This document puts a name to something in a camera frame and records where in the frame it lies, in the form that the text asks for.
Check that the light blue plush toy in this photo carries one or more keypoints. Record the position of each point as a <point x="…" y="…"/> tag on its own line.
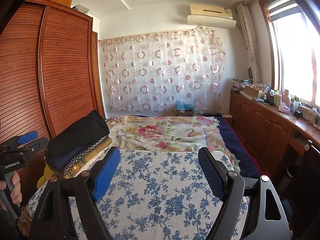
<point x="183" y="105"/>

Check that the wooden framed window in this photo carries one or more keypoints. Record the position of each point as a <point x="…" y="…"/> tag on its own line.
<point x="295" y="55"/>

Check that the pink figurine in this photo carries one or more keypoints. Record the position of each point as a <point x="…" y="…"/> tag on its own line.
<point x="285" y="101"/>

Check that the wooden sideboard cabinet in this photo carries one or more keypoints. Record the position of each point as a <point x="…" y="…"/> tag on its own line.
<point x="260" y="125"/>

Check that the small black device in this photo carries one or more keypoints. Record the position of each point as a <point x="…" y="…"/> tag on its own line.
<point x="297" y="113"/>

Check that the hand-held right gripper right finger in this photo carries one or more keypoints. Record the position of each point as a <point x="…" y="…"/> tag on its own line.
<point x="212" y="172"/>

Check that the black trash bin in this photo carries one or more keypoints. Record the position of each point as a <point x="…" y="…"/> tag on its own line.
<point x="293" y="172"/>

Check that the yellow folded garment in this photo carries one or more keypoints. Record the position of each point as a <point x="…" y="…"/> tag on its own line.
<point x="103" y="143"/>

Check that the sheer circle-patterned curtain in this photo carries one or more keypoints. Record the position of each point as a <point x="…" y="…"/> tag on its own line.
<point x="162" y="75"/>

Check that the wooden slatted wardrobe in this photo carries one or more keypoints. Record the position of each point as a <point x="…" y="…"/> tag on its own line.
<point x="67" y="67"/>

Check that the small round fan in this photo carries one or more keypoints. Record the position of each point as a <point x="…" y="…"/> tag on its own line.
<point x="250" y="72"/>

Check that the white window curtain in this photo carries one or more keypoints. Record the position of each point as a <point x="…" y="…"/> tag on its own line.
<point x="250" y="45"/>

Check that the tan floral blanket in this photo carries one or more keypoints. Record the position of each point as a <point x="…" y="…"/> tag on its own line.
<point x="26" y="218"/>

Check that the navy folded garment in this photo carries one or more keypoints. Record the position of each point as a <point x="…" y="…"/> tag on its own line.
<point x="62" y="162"/>

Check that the pink floral quilt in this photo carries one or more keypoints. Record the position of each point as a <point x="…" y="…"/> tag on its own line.
<point x="162" y="132"/>

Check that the white storage box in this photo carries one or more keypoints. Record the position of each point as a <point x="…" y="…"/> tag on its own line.
<point x="81" y="8"/>

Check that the pile of folded cloths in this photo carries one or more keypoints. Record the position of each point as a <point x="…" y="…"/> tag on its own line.
<point x="240" y="84"/>

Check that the black printed t-shirt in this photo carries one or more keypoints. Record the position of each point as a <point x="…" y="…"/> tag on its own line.
<point x="80" y="132"/>

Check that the wall air conditioner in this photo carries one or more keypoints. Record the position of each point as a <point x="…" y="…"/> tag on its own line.
<point x="212" y="22"/>

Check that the small cardboard box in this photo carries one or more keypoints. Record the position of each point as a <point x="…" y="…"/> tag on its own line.
<point x="183" y="112"/>

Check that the circle-patterned folded garment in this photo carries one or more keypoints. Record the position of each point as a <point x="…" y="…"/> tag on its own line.
<point x="82" y="155"/>

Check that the navy blanket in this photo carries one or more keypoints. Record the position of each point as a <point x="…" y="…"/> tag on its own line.
<point x="237" y="142"/>

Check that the open cardboard box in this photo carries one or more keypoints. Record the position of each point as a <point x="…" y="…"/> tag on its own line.
<point x="253" y="91"/>

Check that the blue floral white bedsheet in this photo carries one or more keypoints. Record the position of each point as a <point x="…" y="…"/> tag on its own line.
<point x="162" y="192"/>

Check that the person's left hand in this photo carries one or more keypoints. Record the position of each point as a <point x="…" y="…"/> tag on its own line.
<point x="16" y="190"/>

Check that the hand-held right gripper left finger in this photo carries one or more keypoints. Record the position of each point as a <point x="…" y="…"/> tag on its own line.
<point x="107" y="172"/>

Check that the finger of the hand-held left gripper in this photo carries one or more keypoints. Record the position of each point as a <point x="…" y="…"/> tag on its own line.
<point x="28" y="137"/>
<point x="37" y="145"/>

